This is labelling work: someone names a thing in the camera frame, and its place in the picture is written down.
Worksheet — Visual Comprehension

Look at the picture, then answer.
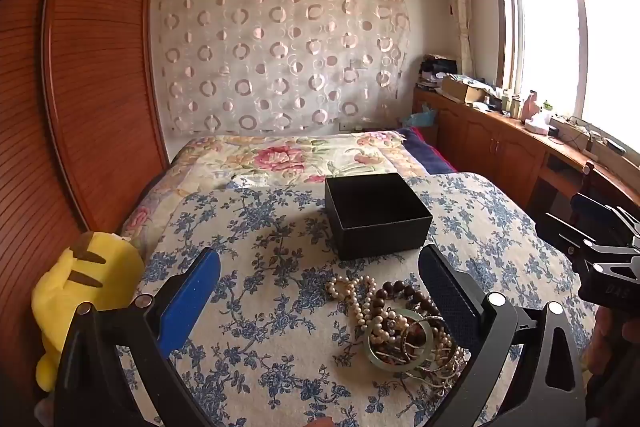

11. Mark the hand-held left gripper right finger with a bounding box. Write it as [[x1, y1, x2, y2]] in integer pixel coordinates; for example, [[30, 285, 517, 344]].
[[417, 244, 588, 427]]

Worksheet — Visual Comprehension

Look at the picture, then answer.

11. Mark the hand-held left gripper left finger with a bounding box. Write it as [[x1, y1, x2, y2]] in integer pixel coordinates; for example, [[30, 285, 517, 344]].
[[52, 248, 241, 427]]

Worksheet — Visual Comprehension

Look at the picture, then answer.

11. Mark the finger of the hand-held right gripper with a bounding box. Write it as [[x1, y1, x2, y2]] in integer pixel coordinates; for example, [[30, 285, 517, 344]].
[[571, 193, 640, 240], [536, 212, 640, 278]]

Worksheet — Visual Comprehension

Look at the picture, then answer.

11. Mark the brown wooden bead bracelet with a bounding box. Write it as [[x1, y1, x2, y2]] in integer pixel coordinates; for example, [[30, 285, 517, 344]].
[[370, 281, 442, 324]]

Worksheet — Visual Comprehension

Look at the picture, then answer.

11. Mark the silver bangle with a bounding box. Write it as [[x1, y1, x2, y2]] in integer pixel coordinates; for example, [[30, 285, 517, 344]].
[[404, 346, 470, 391]]

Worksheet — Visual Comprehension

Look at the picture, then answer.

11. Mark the grey-green jade bangle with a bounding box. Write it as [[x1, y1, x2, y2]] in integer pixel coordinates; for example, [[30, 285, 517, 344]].
[[367, 309, 437, 370]]

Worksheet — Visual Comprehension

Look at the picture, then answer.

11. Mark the white pearl necklace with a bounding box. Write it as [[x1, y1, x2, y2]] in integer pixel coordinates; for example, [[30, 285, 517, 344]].
[[325, 275, 436, 358]]

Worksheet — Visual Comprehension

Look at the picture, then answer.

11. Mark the black cardboard box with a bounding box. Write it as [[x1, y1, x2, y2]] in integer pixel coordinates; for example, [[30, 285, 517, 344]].
[[324, 172, 433, 262]]

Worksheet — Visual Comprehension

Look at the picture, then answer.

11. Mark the dark wooden chair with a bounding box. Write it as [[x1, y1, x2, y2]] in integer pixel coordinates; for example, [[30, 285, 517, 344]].
[[530, 161, 640, 228]]

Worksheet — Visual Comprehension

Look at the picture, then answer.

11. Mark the white power strip box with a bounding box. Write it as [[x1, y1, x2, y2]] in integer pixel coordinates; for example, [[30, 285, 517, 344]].
[[549, 114, 593, 150]]

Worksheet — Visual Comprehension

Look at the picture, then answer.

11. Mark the blue floral bedspread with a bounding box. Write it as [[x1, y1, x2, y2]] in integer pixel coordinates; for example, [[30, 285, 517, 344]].
[[115, 172, 601, 427]]

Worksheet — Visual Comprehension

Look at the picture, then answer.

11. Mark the yellow plush toy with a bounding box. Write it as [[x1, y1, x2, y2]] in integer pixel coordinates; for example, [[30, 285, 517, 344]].
[[31, 231, 146, 393]]

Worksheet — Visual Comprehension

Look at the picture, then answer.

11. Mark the wooden cabinet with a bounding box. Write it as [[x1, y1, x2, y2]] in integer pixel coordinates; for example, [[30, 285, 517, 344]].
[[412, 86, 640, 228]]

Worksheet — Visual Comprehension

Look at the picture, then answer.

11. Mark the pink figurine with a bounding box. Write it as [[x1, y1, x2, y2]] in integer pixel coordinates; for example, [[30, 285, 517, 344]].
[[521, 89, 544, 122]]

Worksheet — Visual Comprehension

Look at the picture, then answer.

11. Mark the group of small bottles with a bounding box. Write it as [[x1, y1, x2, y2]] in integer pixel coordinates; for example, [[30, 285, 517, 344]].
[[501, 89, 524, 118]]

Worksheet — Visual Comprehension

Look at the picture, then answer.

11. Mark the navy blue blanket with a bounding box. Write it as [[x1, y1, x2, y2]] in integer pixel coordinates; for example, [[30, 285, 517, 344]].
[[400, 127, 458, 175]]

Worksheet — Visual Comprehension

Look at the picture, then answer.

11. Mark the pink floral blanket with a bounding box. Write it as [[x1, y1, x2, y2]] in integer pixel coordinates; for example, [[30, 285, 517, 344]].
[[120, 130, 407, 253]]

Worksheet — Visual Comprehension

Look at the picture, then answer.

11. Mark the window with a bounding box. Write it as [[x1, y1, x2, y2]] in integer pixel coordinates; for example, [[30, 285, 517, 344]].
[[492, 0, 640, 152]]

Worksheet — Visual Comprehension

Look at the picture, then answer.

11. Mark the open cardboard box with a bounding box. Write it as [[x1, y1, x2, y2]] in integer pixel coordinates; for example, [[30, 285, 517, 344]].
[[440, 76, 487, 104]]

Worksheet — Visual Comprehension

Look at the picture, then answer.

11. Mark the teal plastic bag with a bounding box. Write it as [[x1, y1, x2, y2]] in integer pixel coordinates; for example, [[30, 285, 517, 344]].
[[402, 103, 437, 128]]

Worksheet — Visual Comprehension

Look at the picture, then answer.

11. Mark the pile of books and clutter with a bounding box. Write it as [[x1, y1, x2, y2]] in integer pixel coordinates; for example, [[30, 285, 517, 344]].
[[419, 53, 460, 94]]

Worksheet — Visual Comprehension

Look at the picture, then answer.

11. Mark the circle-patterned wall cloth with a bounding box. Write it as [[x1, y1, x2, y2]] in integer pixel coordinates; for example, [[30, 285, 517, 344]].
[[152, 0, 412, 138]]

